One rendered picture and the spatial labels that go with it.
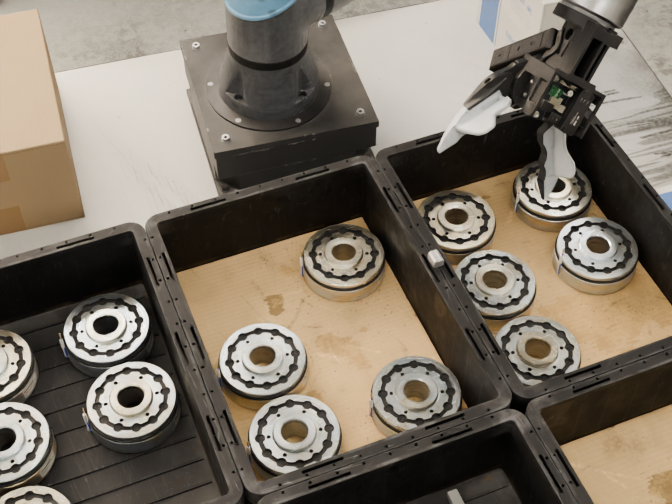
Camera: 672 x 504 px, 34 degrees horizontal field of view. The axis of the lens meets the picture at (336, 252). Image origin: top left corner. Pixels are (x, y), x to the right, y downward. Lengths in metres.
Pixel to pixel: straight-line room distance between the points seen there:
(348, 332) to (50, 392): 0.36
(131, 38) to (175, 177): 1.41
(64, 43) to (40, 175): 1.52
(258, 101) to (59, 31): 1.59
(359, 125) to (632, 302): 0.48
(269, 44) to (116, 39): 1.56
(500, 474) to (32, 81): 0.87
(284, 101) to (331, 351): 0.44
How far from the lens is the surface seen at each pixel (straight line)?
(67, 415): 1.31
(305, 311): 1.35
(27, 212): 1.64
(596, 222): 1.44
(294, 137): 1.60
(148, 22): 3.12
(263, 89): 1.59
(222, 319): 1.35
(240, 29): 1.54
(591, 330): 1.37
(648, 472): 1.28
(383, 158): 1.39
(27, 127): 1.58
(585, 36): 1.17
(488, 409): 1.17
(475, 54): 1.90
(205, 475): 1.24
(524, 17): 1.80
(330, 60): 1.72
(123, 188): 1.69
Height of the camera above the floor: 1.92
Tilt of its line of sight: 50 degrees down
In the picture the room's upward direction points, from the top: straight up
